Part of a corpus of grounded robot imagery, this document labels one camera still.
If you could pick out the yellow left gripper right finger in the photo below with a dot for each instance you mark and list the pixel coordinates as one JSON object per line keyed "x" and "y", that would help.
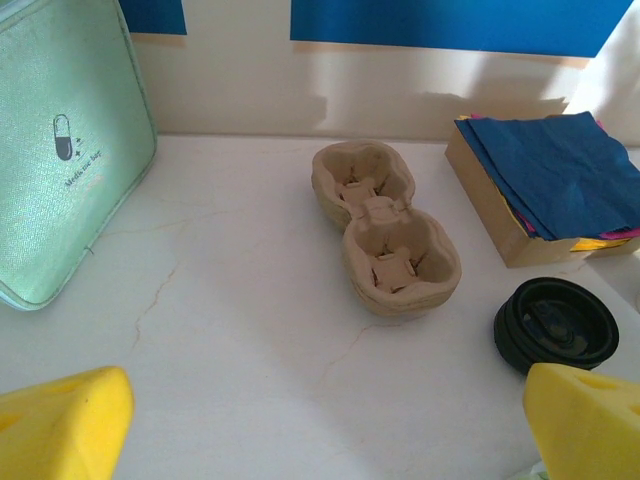
{"x": 585, "y": 430}

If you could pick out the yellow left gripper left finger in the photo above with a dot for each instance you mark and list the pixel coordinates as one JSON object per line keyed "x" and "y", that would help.
{"x": 65, "y": 430}

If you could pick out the black plastic cup lid stack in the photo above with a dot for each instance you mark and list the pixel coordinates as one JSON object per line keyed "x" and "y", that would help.
{"x": 550, "y": 325}

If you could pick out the multicoloured paper napkin stack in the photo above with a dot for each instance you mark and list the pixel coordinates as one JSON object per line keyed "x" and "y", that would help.
{"x": 600, "y": 244}

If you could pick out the pulp cup carrier stack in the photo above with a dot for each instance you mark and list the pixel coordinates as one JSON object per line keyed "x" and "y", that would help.
{"x": 395, "y": 265}

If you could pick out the mint green medicine bag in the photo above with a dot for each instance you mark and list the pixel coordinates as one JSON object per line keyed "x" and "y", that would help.
{"x": 60, "y": 175}

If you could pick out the blue paper napkin stack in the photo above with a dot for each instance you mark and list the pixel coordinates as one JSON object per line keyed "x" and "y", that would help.
{"x": 560, "y": 170}

